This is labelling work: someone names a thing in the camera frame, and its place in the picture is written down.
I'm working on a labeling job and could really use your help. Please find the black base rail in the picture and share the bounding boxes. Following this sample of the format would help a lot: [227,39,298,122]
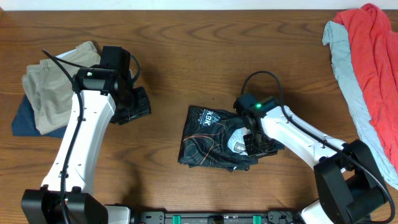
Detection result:
[104,203,312,224]

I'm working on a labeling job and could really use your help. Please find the light grey garment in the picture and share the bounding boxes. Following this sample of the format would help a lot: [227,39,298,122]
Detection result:
[322,21,397,189]

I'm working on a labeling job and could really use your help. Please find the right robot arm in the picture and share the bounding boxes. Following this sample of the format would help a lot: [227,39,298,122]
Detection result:
[234,93,396,223]

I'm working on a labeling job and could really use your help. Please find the black printed cycling jersey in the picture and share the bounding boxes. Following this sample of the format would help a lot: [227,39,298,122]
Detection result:
[177,105,285,173]

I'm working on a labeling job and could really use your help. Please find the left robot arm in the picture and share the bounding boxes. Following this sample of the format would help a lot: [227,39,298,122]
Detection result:
[21,67,150,223]

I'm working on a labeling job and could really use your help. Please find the folded beige trousers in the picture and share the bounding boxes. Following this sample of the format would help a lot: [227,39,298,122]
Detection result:
[22,41,101,135]

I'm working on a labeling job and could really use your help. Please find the red garment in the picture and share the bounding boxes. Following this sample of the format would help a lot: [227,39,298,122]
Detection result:
[334,3,397,169]

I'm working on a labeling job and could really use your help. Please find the folded navy blue garment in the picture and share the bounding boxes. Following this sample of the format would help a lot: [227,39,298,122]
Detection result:
[11,95,67,139]

